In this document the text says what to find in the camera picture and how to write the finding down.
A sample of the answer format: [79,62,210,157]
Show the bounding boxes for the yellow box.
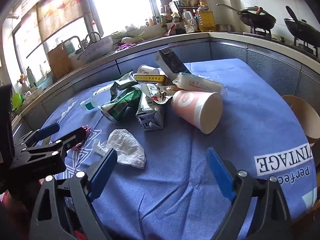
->
[133,74,167,83]

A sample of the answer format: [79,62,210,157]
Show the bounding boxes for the crushed green can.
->
[100,87,142,123]

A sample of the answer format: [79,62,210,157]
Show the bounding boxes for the small white paper cup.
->
[137,64,160,77]

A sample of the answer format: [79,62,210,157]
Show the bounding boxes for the grey white milk carton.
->
[135,90,165,132]

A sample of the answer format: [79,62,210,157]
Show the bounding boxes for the printed blue tablecloth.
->
[41,59,318,240]

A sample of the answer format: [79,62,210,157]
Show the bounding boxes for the white tissue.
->
[92,129,147,169]

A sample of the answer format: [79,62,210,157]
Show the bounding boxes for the black frying pan with lid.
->
[284,6,320,47]

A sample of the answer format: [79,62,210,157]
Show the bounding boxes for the grey kitchen cabinet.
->
[11,31,320,140]

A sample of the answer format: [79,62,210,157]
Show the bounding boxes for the white plastic jug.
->
[181,9,198,33]

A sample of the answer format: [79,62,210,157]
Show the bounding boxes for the row of sauce bottles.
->
[145,5,185,35]

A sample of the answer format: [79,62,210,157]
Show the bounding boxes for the green silver snack wrapper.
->
[110,71,138,100]

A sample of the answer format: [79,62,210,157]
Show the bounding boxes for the yellow cooking oil bottle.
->
[196,2,217,32]

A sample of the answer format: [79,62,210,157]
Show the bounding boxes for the clear plastic bottle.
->
[80,86,115,112]

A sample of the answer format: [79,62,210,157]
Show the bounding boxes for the window roller blind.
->
[36,0,92,42]

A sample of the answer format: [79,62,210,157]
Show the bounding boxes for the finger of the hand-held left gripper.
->
[15,123,60,148]
[22,127,86,158]

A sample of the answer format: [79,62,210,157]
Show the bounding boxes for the pink paper cup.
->
[171,90,224,134]

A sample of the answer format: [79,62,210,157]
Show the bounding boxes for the black wok with lid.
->
[216,3,277,30]

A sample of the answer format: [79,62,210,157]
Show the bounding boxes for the black gas stove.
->
[242,26,320,55]

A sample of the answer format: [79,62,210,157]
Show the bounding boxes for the white patterned basin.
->
[76,35,114,64]

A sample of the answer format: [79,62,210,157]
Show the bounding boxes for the white plastic packet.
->
[175,72,224,94]

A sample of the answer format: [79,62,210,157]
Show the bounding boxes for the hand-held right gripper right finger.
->
[206,147,293,240]

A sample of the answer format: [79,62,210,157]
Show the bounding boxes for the green cup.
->
[11,92,25,110]

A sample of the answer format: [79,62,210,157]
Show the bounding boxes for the black carton box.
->
[157,47,193,80]

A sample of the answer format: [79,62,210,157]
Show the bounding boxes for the white thermos bottle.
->
[26,66,37,87]

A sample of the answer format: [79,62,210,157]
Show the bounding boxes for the purple cloth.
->
[117,42,137,50]

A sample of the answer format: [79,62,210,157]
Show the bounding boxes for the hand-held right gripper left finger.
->
[29,148,118,240]

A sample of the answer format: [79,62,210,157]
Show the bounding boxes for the green scallions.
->
[111,30,145,42]

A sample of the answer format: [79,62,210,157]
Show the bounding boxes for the white red snack wrapper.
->
[146,83,179,104]

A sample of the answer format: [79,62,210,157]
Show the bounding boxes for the wooden cutting board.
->
[47,44,73,80]

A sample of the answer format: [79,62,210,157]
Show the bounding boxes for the steel faucet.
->
[84,32,102,43]

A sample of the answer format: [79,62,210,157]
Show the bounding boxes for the red candy wrapper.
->
[72,126,94,150]

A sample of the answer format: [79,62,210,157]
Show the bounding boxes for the beige bin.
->
[281,95,320,139]

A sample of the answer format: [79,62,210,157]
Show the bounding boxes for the rack of seasoning packets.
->
[170,0,209,13]

